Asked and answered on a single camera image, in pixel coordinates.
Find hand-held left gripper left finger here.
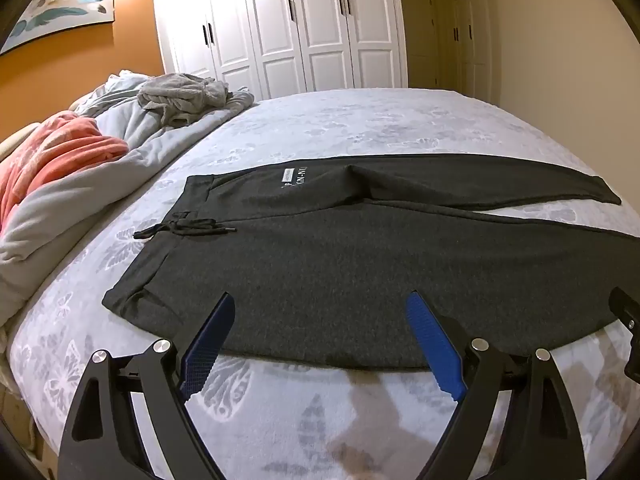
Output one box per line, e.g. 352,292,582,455
59,292,236,480

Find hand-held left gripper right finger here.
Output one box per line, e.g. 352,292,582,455
405,291,585,480

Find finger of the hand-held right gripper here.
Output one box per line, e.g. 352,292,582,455
608,287,640,332

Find dark grey pants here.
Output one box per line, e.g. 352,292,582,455
102,155,640,372

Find light grey duvet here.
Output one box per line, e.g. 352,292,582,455
0,72,259,332

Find bed with floral sheet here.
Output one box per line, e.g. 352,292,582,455
5,89,640,480

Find grey fleece garment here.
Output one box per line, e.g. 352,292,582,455
137,73,235,127

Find pink fleece blanket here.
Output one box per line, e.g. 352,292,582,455
0,110,130,227

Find cream built-in closet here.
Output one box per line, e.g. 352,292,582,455
399,0,497,104

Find white wardrobe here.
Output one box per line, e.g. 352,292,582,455
150,0,409,102

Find feather wall picture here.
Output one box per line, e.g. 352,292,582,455
0,0,116,56

